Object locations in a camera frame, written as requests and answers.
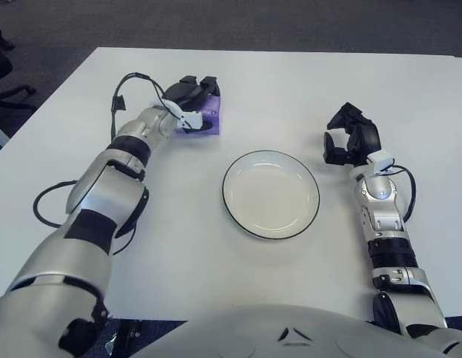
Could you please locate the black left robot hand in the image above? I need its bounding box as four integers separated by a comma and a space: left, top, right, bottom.
162, 75, 221, 134

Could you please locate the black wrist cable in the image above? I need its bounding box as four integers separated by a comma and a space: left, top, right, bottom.
389, 163, 418, 224
110, 72, 168, 141

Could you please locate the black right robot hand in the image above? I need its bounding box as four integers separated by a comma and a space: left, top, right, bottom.
322, 102, 381, 166

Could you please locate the purple tissue paper pack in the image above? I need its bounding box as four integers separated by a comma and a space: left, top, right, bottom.
174, 95, 224, 136

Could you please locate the white plate with black rim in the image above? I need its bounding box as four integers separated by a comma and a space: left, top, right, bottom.
221, 148, 321, 239

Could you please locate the black office chair base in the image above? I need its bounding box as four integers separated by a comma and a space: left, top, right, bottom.
0, 18, 38, 111

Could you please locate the black left elbow cable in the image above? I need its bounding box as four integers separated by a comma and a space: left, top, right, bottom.
33, 180, 79, 228

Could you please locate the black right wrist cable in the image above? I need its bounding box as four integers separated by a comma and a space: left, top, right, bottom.
389, 163, 418, 224

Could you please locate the grey robot torso shell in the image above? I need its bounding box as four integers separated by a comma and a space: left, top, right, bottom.
130, 304, 462, 358

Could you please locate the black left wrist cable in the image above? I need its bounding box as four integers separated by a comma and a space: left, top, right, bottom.
110, 72, 168, 141

